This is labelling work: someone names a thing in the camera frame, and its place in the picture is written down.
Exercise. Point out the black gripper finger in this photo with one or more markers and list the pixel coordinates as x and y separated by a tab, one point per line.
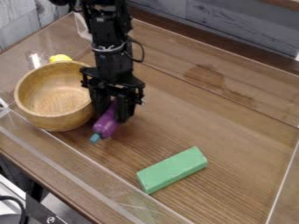
125	108
101	99

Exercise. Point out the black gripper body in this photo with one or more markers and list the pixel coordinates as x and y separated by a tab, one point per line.
118	81

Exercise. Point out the purple toy eggplant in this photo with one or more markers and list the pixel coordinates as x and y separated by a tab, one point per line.
106	125

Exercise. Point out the yellow toy lemon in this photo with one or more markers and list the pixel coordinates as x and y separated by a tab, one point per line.
59	58

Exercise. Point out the brown wooden bowl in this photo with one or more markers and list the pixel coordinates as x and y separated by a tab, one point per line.
51	97

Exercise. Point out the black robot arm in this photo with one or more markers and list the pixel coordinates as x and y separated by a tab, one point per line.
110	24

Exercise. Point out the green rectangular block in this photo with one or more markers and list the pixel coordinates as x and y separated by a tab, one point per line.
177	167

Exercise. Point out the clear acrylic tray wall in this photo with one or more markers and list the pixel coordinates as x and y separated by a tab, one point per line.
211	99

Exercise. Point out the clear acrylic corner bracket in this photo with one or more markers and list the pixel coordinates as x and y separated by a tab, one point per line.
82	27

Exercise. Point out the black metal bracket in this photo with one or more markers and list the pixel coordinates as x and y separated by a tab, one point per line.
38	214

